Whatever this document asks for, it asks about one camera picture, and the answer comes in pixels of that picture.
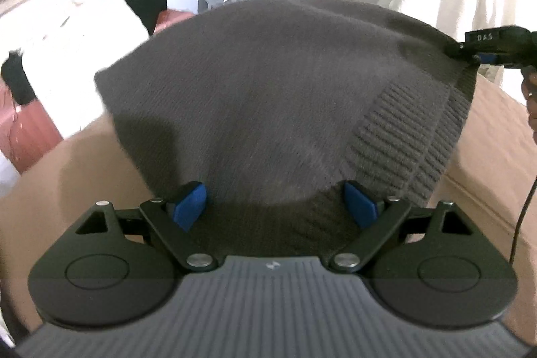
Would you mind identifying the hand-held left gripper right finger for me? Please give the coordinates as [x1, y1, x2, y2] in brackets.
[328, 180, 473, 274]

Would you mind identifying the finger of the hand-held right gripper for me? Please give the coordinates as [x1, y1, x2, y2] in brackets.
[444, 41, 506, 66]

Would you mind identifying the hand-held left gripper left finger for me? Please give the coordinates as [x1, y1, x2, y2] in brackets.
[76, 181, 219, 273]

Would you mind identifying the grey knit sweater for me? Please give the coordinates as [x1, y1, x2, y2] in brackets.
[93, 0, 477, 258]

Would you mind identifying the person's right hand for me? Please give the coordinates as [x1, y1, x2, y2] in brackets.
[520, 66, 537, 143]

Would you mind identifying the white draped garment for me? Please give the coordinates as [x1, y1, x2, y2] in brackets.
[17, 1, 156, 141]

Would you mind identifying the red stool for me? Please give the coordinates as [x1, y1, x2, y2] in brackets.
[0, 8, 198, 174]

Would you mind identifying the black garment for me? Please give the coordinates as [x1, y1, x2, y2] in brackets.
[115, 0, 169, 37]
[0, 51, 38, 107]

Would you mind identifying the black cable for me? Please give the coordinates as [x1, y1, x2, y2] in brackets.
[508, 177, 537, 263]

